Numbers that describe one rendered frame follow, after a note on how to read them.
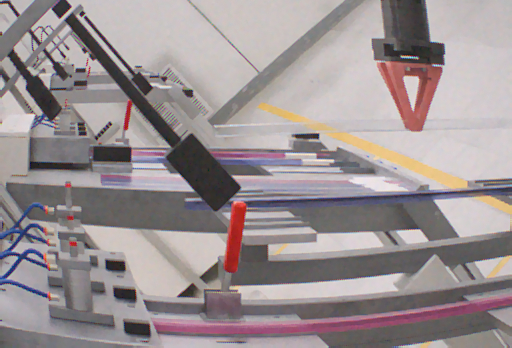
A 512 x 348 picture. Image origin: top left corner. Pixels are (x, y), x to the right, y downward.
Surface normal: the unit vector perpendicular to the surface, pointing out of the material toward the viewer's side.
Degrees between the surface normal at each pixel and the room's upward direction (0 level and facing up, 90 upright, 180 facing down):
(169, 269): 90
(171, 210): 90
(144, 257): 90
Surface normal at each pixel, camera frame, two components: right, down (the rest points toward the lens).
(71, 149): 0.17, 0.10
